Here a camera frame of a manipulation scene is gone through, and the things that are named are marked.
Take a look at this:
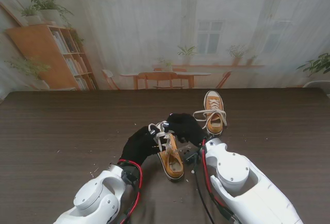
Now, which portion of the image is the red cable on left arm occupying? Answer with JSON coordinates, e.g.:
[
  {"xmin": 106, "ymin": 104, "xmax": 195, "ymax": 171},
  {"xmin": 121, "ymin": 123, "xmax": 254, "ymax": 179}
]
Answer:
[{"xmin": 118, "ymin": 159, "xmax": 144, "ymax": 222}]

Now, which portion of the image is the black cable on table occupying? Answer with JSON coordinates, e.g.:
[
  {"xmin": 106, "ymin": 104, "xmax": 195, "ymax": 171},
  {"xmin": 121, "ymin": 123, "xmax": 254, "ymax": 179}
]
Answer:
[{"xmin": 193, "ymin": 164, "xmax": 216, "ymax": 224}]

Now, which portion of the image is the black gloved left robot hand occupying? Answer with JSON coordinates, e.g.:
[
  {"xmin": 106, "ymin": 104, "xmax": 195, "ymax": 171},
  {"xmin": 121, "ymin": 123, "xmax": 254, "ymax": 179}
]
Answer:
[{"xmin": 120, "ymin": 125, "xmax": 166, "ymax": 167}]

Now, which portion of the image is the red cable on right arm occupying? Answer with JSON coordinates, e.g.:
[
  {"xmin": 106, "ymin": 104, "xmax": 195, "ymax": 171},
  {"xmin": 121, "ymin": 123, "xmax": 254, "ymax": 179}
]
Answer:
[{"xmin": 202, "ymin": 140, "xmax": 227, "ymax": 209}]

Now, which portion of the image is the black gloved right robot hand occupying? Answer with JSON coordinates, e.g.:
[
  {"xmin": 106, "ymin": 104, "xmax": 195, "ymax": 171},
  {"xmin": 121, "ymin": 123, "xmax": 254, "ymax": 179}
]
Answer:
[{"xmin": 162, "ymin": 112, "xmax": 207, "ymax": 147}]

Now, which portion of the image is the yellow canvas sneaker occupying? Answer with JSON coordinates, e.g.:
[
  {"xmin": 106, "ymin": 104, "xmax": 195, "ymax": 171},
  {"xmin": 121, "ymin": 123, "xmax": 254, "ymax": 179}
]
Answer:
[
  {"xmin": 203, "ymin": 90, "xmax": 225, "ymax": 136},
  {"xmin": 154, "ymin": 131, "xmax": 185, "ymax": 183}
]

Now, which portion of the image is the red cable on arm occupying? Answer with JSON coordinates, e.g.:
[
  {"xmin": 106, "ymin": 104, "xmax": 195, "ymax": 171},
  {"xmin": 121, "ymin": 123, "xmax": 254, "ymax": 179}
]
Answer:
[
  {"xmin": 118, "ymin": 159, "xmax": 144, "ymax": 222},
  {"xmin": 202, "ymin": 140, "xmax": 227, "ymax": 209}
]

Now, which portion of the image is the printed room scene backdrop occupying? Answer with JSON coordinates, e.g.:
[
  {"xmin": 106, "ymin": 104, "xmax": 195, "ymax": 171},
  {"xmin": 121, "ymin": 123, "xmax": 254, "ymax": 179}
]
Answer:
[{"xmin": 0, "ymin": 0, "xmax": 330, "ymax": 91}]

